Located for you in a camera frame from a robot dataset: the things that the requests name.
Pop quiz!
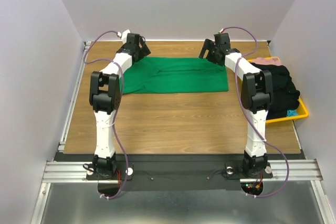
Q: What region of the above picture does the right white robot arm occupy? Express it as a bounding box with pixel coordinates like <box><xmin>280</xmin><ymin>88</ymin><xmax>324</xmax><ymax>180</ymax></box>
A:
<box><xmin>199</xmin><ymin>33</ymin><xmax>273</xmax><ymax>177</ymax></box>

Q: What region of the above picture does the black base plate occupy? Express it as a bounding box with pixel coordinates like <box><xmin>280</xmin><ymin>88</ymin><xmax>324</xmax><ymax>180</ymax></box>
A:
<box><xmin>83</xmin><ymin>154</ymin><xmax>272</xmax><ymax>194</ymax></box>

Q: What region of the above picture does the aluminium mounting rail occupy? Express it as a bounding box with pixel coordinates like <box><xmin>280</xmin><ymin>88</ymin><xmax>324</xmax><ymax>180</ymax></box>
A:
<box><xmin>42</xmin><ymin>160</ymin><xmax>323</xmax><ymax>184</ymax></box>

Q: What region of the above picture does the green t shirt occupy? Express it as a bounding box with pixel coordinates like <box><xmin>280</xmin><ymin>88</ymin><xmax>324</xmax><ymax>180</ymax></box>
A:
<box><xmin>120</xmin><ymin>57</ymin><xmax>229</xmax><ymax>94</ymax></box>

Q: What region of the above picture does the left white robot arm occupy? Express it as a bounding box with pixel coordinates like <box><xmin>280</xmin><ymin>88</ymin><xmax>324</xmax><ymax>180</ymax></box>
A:
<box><xmin>88</xmin><ymin>30</ymin><xmax>151</xmax><ymax>179</ymax></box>

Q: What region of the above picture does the yellow plastic bin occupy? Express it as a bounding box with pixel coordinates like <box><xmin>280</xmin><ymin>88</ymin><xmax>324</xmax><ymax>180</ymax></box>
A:
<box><xmin>250</xmin><ymin>57</ymin><xmax>301</xmax><ymax>121</ymax></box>

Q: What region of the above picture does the black t shirt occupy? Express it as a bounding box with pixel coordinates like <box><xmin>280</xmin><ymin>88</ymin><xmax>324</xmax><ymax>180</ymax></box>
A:
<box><xmin>251</xmin><ymin>63</ymin><xmax>300</xmax><ymax>120</ymax></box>

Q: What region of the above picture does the pink t shirt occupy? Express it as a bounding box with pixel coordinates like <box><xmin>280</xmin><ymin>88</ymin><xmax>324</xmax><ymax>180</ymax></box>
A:
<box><xmin>249</xmin><ymin>57</ymin><xmax>282</xmax><ymax>66</ymax></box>

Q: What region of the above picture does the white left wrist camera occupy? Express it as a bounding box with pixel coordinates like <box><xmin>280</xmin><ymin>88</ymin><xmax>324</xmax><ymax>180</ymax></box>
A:
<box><xmin>117</xmin><ymin>29</ymin><xmax>131</xmax><ymax>44</ymax></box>

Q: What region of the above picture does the teal t shirt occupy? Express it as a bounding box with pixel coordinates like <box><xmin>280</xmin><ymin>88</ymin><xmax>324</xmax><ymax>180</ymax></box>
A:
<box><xmin>286</xmin><ymin>110</ymin><xmax>299</xmax><ymax>117</ymax></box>

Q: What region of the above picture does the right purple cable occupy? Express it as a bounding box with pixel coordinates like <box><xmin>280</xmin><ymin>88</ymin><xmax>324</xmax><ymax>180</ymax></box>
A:
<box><xmin>219</xmin><ymin>26</ymin><xmax>291</xmax><ymax>200</ymax></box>

